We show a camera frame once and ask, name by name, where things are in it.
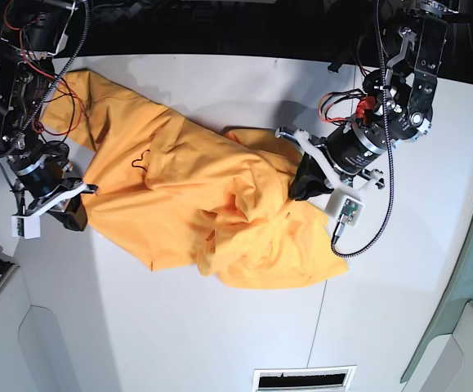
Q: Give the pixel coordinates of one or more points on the white cabinet panel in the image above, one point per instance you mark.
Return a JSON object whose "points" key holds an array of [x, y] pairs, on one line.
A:
{"points": [[58, 343], [447, 362]]}

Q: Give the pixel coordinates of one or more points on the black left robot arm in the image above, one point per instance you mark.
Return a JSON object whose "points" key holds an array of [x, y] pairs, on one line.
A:
{"points": [[394, 104]]}

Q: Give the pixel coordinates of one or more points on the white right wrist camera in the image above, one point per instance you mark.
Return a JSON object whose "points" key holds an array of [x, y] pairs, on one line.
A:
{"points": [[27, 227]]}

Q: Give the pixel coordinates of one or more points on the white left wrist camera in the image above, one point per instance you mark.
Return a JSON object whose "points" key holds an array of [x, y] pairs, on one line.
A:
{"points": [[345, 205]]}

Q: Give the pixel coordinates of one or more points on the yellow t-shirt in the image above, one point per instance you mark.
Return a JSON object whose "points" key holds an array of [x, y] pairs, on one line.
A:
{"points": [[173, 193]]}

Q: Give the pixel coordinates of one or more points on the white cabinet panel left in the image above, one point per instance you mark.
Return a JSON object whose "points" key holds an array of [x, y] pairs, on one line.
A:
{"points": [[58, 343]]}

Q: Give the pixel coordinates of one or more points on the right gripper with motor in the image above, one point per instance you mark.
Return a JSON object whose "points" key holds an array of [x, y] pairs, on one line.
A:
{"points": [[43, 183]]}

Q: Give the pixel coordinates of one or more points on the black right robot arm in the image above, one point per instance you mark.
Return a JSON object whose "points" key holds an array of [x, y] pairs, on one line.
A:
{"points": [[33, 33]]}

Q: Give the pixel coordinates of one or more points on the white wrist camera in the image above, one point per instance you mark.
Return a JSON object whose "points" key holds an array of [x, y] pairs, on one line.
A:
{"points": [[345, 205], [27, 227]]}

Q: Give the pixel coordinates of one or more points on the white cabinet panel right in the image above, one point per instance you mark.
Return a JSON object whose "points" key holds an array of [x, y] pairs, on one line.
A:
{"points": [[447, 362]]}

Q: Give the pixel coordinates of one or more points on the left gripper with motor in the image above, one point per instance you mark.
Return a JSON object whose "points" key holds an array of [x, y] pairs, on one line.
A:
{"points": [[348, 152]]}

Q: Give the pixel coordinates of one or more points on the white floor vent grille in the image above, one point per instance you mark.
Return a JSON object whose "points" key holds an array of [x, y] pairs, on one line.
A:
{"points": [[304, 379]]}

